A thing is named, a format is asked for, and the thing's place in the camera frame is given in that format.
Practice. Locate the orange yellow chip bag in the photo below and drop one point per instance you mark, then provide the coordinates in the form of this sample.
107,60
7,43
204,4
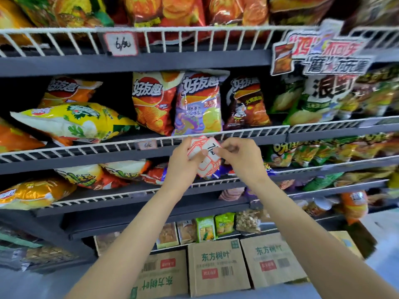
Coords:
12,24

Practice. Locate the yellow green chip bag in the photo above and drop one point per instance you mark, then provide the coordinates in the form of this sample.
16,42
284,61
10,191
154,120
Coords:
81,12

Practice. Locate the clear brown snack packet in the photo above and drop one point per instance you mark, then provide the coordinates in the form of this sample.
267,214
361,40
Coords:
106,242
167,236
187,231

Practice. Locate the person's right hand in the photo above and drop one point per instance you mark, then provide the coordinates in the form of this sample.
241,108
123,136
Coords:
246,158

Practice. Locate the small orange snack bag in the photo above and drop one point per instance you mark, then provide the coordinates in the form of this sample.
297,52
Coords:
285,184

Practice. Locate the white green snack bag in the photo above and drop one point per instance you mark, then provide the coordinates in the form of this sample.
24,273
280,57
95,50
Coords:
318,102
285,96

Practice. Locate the small orange potato stick bag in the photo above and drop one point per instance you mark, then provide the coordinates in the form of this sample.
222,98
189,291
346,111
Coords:
374,146

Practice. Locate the stack of red-bordered price tags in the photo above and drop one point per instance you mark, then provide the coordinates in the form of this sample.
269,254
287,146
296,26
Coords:
209,168

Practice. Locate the person's left forearm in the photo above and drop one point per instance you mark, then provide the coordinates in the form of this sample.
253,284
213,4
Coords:
124,252

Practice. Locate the dark grey metal shelf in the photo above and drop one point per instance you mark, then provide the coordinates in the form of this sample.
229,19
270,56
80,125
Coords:
187,60

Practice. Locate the brown snack bag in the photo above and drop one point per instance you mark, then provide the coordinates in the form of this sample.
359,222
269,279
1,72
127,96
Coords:
377,77

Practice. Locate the orange white chip bag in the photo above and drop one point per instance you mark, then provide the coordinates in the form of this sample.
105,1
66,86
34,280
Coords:
15,140

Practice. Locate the green snack packet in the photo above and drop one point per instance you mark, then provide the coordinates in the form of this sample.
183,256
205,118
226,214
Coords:
205,230
224,225

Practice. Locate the red orange chip bag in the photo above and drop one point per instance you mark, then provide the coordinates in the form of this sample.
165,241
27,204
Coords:
165,12
237,10

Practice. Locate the person's left hand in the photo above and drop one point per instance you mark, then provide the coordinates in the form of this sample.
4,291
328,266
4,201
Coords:
182,174

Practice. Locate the small yellow potato stick bag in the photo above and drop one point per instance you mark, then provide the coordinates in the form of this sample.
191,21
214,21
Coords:
346,150

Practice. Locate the pile of orange snack packets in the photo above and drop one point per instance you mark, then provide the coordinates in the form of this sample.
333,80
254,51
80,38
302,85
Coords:
50,255

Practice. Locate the small purple snack bag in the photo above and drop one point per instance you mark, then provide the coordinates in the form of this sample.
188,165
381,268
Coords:
250,194

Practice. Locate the metal food can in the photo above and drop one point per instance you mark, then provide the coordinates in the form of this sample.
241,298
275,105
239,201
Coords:
318,207

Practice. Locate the dark green box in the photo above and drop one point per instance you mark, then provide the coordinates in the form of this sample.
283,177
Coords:
361,239

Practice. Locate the small green potato stick bag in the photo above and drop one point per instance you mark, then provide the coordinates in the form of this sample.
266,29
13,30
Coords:
324,152
277,155
304,155

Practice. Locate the blue white red snack bag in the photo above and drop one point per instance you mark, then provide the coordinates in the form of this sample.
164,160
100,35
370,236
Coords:
223,171
156,174

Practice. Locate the golden yellow chip bag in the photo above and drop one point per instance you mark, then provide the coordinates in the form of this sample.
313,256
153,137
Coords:
31,193

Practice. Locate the dark red chip bag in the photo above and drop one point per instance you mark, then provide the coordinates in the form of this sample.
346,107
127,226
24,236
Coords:
299,9

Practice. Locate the small green snack bag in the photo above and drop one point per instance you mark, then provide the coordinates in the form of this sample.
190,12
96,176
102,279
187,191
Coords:
321,182

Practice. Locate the clear nut bag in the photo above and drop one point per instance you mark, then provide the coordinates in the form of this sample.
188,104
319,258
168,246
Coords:
247,221

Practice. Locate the person's right forearm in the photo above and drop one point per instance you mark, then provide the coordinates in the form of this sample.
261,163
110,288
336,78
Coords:
311,239

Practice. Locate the single red-bordered white label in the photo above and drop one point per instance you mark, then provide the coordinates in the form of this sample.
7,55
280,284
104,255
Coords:
121,44
146,145

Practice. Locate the small yellow snack bag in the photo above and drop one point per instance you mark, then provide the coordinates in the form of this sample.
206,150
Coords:
364,177

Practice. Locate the dark brown chip bag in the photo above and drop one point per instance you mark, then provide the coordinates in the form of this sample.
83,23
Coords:
246,105

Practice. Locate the yellow white chip bag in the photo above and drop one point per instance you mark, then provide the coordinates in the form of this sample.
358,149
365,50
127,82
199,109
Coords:
78,121

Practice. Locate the pink striped snack bag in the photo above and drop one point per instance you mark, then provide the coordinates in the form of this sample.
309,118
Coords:
232,194

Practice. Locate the white red cutout shelf sign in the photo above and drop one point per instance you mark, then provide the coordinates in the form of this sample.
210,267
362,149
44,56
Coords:
336,65

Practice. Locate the gold red potato stick bag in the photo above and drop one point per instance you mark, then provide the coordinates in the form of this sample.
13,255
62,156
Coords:
377,10

